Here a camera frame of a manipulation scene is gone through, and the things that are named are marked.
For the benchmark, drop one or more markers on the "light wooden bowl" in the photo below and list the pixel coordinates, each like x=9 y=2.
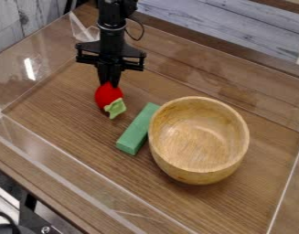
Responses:
x=199 y=139

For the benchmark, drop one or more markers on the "clear acrylic corner bracket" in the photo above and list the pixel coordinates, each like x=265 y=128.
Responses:
x=82 y=34

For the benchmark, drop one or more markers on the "black table leg frame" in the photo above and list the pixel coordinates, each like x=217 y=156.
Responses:
x=30 y=220

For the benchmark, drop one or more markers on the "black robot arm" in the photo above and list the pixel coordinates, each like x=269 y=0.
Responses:
x=113 y=13

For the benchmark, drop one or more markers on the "red plush strawberry toy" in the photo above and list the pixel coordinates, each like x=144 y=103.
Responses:
x=108 y=99

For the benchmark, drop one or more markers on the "green rectangular block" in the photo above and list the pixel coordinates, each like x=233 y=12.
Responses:
x=135 y=134

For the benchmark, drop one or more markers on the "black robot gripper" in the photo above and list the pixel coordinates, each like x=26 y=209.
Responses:
x=128 y=57

